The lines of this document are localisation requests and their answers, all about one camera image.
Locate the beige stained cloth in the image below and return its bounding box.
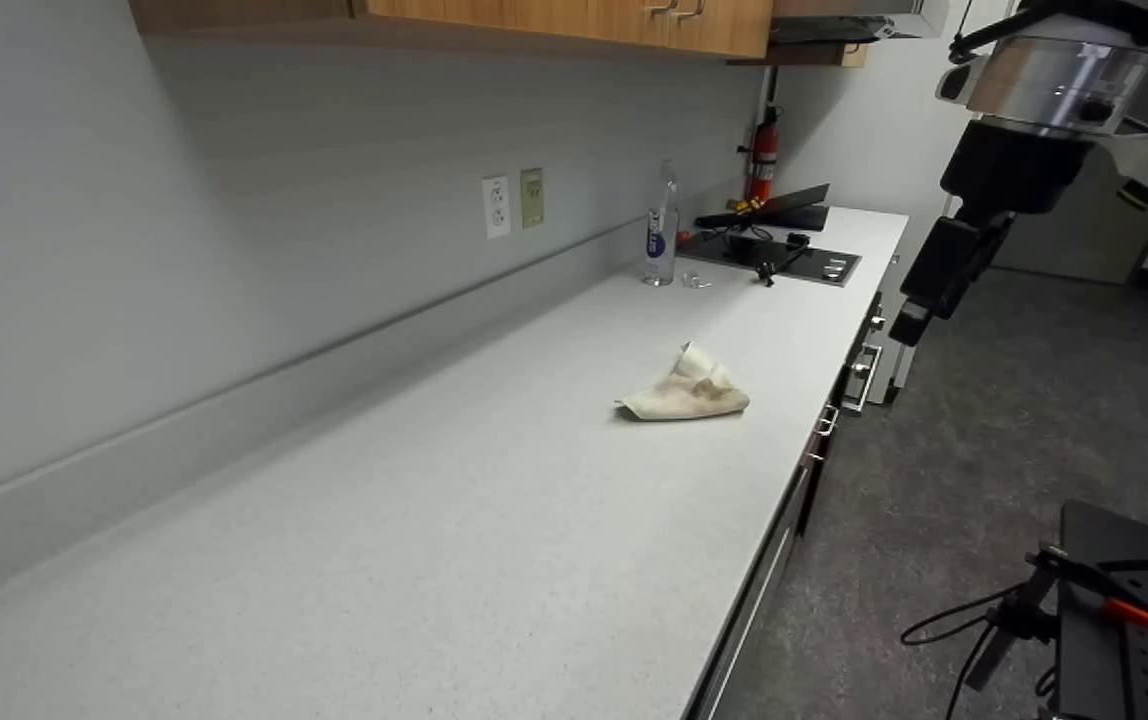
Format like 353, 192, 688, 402
619, 344, 746, 423

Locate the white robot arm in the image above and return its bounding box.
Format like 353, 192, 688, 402
892, 0, 1148, 349

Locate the clear water bottle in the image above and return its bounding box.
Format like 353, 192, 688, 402
642, 161, 674, 284

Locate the red fire extinguisher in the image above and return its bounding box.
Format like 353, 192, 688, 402
743, 65, 780, 203

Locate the beige wall plate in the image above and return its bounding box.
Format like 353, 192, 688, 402
520, 168, 544, 226

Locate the white wall power outlet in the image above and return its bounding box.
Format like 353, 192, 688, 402
478, 177, 511, 239

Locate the wooden wall cabinet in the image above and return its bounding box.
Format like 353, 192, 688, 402
128, 0, 868, 68

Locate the orange handled clamp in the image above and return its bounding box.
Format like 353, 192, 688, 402
1030, 549, 1148, 627

